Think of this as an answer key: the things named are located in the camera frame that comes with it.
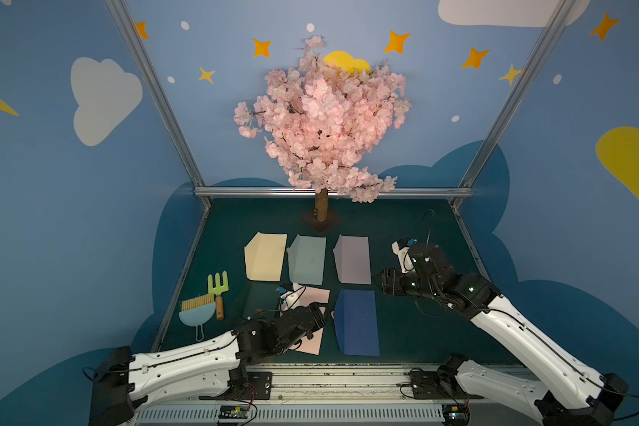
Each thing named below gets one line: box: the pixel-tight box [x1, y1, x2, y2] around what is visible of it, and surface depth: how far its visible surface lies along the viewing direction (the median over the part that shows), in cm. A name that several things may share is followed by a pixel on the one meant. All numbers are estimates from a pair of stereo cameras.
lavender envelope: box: [332, 234, 372, 285], surface depth 106 cm
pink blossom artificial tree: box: [234, 35, 411, 222], surface depth 74 cm
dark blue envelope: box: [333, 289, 380, 357], surface depth 89 cm
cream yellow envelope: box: [244, 231, 288, 282], surface depth 105 cm
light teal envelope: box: [287, 234, 327, 286], surface depth 104 cm
